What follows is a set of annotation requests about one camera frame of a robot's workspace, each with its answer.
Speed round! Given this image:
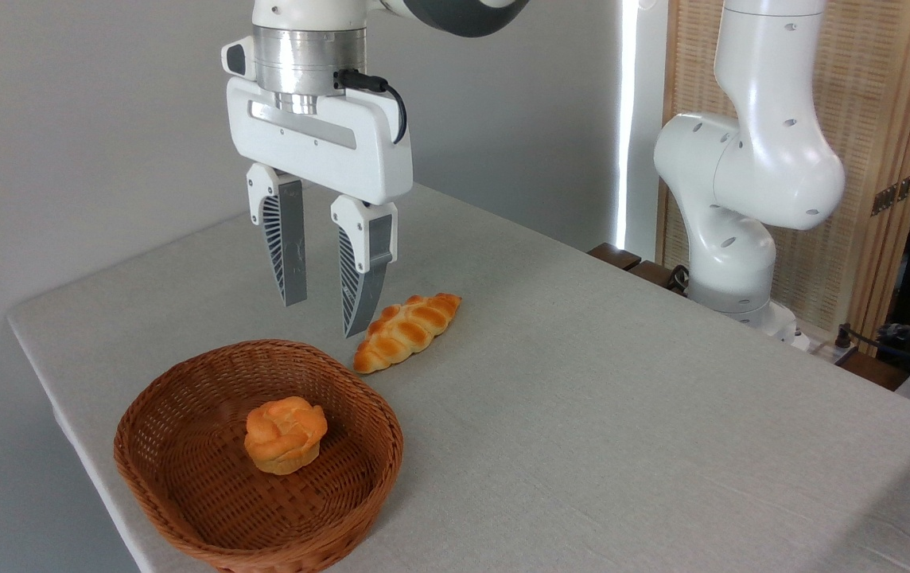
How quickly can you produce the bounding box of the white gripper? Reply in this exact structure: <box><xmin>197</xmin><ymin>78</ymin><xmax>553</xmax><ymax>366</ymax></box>
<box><xmin>226</xmin><ymin>76</ymin><xmax>414</xmax><ymax>339</ymax></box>

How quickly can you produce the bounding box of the braided golden bread loaf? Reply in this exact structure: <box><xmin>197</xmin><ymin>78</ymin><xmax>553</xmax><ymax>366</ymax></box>
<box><xmin>353</xmin><ymin>292</ymin><xmax>463</xmax><ymax>375</ymax></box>

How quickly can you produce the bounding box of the round golden muffin bread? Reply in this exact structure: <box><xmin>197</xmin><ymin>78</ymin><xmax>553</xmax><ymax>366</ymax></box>
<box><xmin>244</xmin><ymin>396</ymin><xmax>329</xmax><ymax>477</ymax></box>

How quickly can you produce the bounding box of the brown wicker basket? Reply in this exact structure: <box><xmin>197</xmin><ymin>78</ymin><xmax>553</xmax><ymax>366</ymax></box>
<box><xmin>113</xmin><ymin>339</ymin><xmax>405</xmax><ymax>573</ymax></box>

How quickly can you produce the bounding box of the grey tablecloth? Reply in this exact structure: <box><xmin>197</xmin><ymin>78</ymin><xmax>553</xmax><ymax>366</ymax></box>
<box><xmin>6</xmin><ymin>181</ymin><xmax>910</xmax><ymax>573</ymax></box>

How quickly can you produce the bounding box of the black screen hinge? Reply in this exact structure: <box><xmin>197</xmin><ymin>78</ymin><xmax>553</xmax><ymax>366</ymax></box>
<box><xmin>870</xmin><ymin>168</ymin><xmax>910</xmax><ymax>216</ymax></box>

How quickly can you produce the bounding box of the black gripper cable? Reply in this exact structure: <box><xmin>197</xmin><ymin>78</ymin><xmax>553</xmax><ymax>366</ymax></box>
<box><xmin>334</xmin><ymin>69</ymin><xmax>409</xmax><ymax>146</ymax></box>

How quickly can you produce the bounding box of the dark wooden table frame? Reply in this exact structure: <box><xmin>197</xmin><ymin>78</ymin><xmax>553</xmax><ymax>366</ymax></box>
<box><xmin>586</xmin><ymin>242</ymin><xmax>910</xmax><ymax>392</ymax></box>

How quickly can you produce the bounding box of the black floor cable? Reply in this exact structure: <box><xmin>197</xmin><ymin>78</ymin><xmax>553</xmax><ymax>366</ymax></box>
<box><xmin>830</xmin><ymin>322</ymin><xmax>885</xmax><ymax>368</ymax></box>

